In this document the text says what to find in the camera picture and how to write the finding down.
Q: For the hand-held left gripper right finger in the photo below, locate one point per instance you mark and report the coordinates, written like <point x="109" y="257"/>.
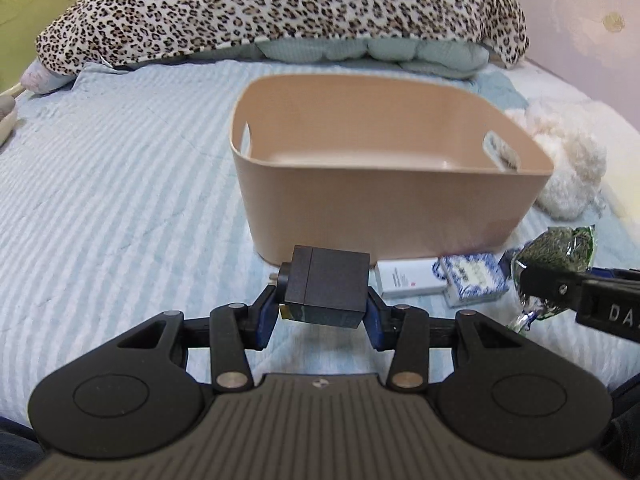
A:
<point x="376" y="322"/>

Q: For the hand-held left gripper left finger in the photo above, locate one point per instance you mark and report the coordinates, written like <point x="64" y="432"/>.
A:
<point x="263" y="321"/>

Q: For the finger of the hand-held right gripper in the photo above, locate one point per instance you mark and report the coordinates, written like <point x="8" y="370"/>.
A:
<point x="550" y="285"/>

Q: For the green dried seaweed packet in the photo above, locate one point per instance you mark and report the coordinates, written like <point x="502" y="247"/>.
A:
<point x="555" y="250"/>

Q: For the black cube box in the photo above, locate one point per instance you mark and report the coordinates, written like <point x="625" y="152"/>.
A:
<point x="324" y="285"/>

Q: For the beige plastic storage bin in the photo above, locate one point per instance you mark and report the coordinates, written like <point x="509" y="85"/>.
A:
<point x="387" y="172"/>

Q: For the white rectangular box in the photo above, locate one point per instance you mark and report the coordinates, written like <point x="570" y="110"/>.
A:
<point x="409" y="276"/>

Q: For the blue patterned card box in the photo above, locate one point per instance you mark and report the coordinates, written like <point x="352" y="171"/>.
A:
<point x="472" y="272"/>

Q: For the white fluffy plush toy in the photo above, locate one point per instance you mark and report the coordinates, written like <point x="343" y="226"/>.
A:
<point x="562" y="152"/>

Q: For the light blue striped bedspread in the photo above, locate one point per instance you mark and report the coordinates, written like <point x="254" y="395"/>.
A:
<point x="125" y="200"/>

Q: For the light green quilted comforter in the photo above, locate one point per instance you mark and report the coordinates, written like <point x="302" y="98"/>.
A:
<point x="372" y="55"/>

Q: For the leopard print blanket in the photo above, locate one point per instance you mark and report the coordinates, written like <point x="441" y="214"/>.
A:
<point x="280" y="10"/>

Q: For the pink floral pillow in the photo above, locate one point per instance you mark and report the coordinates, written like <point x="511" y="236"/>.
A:
<point x="42" y="80"/>

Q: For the green plastic drawer cabinet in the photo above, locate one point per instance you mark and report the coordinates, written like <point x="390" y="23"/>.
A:
<point x="30" y="15"/>

